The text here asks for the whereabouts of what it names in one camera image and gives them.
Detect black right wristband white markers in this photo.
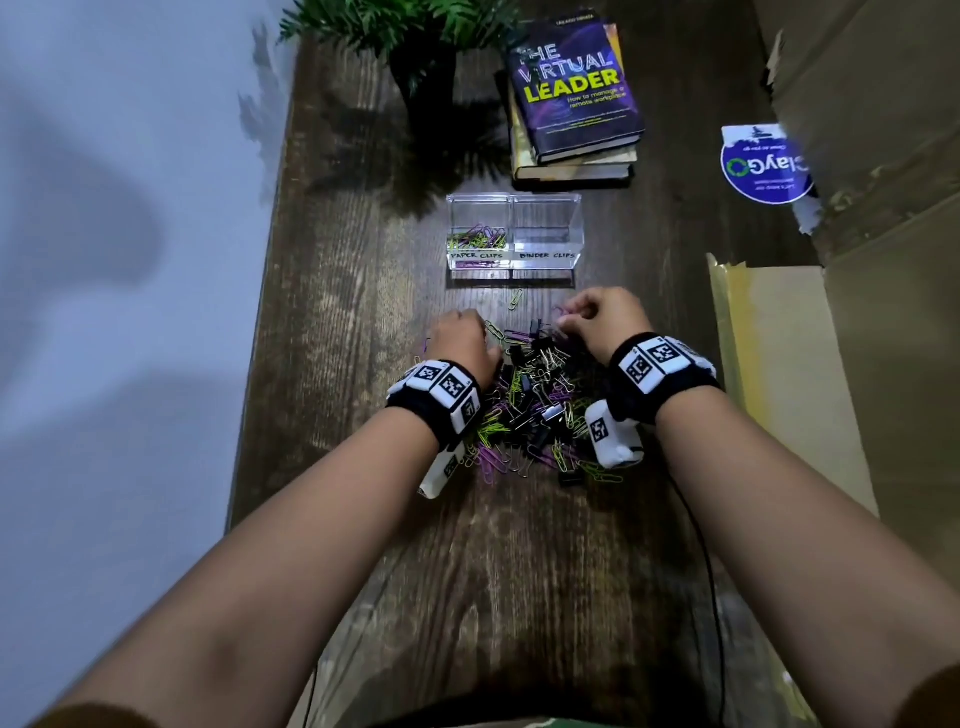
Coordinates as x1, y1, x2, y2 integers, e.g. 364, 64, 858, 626
607, 332, 725, 425

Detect bunch of sorted paper clips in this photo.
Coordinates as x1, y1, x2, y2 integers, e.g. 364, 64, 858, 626
448, 223, 510, 270

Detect person's left forearm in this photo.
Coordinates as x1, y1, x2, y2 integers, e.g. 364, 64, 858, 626
44, 407, 440, 728

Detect black wristband white markers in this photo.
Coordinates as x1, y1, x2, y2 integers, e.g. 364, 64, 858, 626
607, 332, 725, 425
384, 358, 484, 451

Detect green potted artificial plant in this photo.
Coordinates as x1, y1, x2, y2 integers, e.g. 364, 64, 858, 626
278, 0, 519, 121

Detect yellowish cardboard sheet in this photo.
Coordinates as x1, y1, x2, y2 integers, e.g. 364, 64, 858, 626
706, 253, 879, 728

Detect large brown cardboard box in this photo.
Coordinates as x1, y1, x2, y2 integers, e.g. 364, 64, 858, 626
753, 0, 960, 586

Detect person's right forearm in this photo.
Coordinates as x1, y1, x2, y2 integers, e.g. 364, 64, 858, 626
654, 386, 960, 728

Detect pile of coloured paper clips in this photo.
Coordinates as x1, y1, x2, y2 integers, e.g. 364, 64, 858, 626
410, 288, 624, 489

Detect clear two-compartment plastic box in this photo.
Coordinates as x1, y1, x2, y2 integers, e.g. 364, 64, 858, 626
445, 192, 585, 283

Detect blue round sticker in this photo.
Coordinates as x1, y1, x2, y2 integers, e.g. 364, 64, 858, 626
719, 123, 815, 206

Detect person's right hand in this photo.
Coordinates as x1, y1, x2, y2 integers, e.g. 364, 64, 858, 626
556, 286, 655, 367

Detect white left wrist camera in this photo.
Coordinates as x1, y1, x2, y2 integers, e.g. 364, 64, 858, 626
417, 442, 466, 500

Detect black left wristband white markers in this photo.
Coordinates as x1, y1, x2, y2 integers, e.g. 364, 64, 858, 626
384, 358, 484, 451

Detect purple hardcover book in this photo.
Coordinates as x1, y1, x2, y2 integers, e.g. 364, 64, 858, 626
506, 11, 646, 165

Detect person's left hand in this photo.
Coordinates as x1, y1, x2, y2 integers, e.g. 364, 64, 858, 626
423, 308, 504, 393

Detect tan book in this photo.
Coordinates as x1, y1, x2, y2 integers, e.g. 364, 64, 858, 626
508, 22, 639, 183

